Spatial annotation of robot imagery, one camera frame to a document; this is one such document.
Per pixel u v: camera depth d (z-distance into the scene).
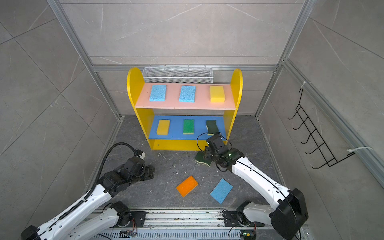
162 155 0.98
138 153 0.69
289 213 0.38
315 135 0.68
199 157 0.93
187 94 0.73
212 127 0.93
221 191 0.82
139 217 0.74
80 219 0.45
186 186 0.83
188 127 0.94
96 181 0.50
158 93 0.73
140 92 0.76
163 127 0.92
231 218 0.73
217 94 0.73
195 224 0.73
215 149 0.58
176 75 0.98
